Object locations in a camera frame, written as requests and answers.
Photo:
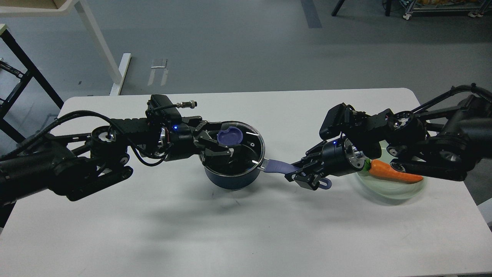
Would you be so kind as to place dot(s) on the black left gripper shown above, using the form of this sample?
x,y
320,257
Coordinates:
x,y
179,141

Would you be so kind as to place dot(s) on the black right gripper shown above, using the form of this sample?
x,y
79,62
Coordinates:
x,y
338,157

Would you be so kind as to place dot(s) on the glass lid with purple knob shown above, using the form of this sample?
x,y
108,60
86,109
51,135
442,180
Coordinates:
x,y
249,151

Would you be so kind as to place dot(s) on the blue saucepan with purple handle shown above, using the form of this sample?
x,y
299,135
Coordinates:
x,y
236,183

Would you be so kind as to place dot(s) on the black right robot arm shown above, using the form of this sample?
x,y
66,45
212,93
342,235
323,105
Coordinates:
x,y
444,138

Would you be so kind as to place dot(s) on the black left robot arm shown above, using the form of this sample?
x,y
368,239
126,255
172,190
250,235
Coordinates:
x,y
78,165

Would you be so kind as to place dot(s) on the orange toy carrot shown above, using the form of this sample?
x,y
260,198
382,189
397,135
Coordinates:
x,y
382,170

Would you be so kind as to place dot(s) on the black metal stand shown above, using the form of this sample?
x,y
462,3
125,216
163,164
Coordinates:
x,y
31,73

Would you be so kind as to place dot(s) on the metal wheeled cart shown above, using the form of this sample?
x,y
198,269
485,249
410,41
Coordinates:
x,y
471,8

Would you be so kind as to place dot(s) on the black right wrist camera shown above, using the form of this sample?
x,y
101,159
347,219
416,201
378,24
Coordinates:
x,y
337,120

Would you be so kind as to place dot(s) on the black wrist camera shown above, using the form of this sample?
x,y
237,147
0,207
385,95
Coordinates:
x,y
162,111
337,120

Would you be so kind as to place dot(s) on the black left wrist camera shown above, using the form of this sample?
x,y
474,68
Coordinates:
x,y
162,111

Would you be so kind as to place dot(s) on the white table frame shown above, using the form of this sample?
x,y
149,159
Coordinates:
x,y
53,8

